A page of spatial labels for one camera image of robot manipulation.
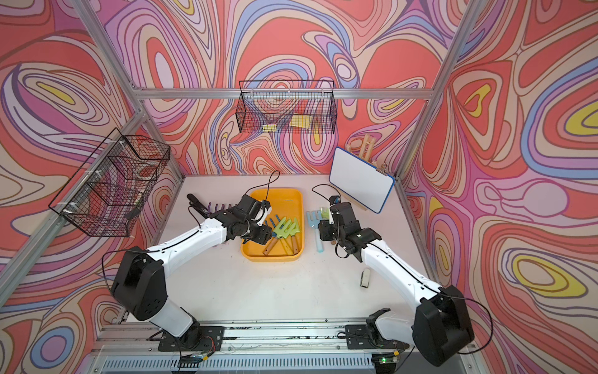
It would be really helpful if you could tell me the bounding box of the green hand rake wooden handle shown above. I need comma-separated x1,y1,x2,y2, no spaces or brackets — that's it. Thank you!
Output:
320,207,330,221

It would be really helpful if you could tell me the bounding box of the blue handled garden fork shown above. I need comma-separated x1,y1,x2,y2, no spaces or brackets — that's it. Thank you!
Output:
306,210,324,253

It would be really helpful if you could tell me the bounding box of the purple garden fork pink handle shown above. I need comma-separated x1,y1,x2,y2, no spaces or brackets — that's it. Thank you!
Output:
207,203,219,213

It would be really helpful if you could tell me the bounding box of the green garden fork wooden handle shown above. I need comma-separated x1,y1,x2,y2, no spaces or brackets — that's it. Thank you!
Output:
263,217,293,256

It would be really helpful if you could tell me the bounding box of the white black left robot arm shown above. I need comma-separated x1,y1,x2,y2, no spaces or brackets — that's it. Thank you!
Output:
110,194,273,351

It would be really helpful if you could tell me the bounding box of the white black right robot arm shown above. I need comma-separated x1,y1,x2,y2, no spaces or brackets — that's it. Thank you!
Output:
319,202,474,367

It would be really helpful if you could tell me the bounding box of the yellow plastic storage box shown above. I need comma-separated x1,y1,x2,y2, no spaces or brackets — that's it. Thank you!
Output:
241,188,305,263

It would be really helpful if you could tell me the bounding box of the blue framed whiteboard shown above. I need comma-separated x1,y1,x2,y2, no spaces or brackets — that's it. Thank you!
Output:
328,146,396,214

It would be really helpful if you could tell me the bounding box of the black stapler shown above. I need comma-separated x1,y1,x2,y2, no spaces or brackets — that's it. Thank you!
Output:
186,193,210,218

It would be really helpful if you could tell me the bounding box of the small white eraser block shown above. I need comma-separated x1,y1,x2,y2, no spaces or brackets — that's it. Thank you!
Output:
360,269,371,288

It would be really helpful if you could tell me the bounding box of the wooden easel stand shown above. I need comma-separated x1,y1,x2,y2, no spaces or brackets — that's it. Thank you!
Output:
328,133,389,212

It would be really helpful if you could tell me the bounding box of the black wire basket back wall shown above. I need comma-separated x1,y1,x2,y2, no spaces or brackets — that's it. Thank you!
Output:
235,79,338,134

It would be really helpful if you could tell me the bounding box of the black wire basket wall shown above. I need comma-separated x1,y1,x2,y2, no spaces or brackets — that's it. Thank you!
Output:
235,79,338,134
48,129,171,237

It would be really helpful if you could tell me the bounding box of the black wire basket left wall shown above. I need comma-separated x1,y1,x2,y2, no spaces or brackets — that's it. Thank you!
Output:
48,129,171,237

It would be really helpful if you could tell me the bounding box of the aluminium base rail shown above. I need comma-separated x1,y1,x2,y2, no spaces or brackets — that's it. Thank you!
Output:
82,319,486,373

